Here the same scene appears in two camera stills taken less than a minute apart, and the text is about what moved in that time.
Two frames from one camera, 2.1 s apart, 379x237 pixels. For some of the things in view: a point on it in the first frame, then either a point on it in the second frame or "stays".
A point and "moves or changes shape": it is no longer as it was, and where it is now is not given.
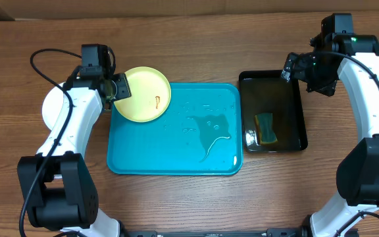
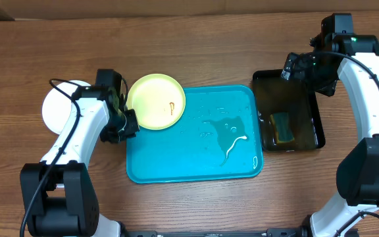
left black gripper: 123,81 -> 132,131
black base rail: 298,232 stays
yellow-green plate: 151,95 moves or changes shape
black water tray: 263,91 -> 275,95
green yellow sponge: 265,128 -> 283,132
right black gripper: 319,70 stays
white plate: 52,106 stays
